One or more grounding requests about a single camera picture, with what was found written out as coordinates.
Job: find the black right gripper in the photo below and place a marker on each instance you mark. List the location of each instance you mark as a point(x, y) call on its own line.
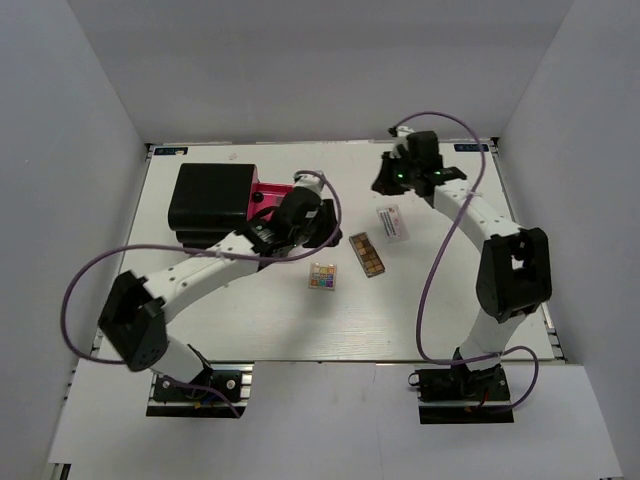
point(382, 183)

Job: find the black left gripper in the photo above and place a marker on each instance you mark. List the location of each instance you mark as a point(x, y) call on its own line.
point(329, 225)

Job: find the clear false eyelash box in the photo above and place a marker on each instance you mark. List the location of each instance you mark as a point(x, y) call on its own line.
point(392, 221)

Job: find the long brown eyeshadow palette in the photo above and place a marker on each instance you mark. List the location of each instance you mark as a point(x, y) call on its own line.
point(366, 254)

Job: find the pink black makeup drawer organizer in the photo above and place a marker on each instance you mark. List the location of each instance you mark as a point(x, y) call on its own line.
point(209, 201)

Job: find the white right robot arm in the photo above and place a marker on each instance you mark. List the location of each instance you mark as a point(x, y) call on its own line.
point(514, 274)

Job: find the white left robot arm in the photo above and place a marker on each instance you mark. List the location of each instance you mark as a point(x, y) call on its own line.
point(137, 311)

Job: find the colourful glitter eyeshadow palette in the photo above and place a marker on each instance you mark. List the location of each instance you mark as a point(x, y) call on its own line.
point(322, 276)

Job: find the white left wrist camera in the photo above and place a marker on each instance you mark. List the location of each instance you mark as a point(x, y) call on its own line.
point(313, 181)

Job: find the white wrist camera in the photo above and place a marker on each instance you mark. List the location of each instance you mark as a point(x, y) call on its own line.
point(400, 136)
point(313, 181)

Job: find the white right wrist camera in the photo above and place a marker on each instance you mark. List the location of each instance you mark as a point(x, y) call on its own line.
point(400, 136)

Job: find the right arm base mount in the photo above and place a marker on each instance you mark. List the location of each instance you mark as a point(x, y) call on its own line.
point(456, 396)

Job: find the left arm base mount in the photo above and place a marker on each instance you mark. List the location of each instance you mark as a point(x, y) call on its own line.
point(233, 381)

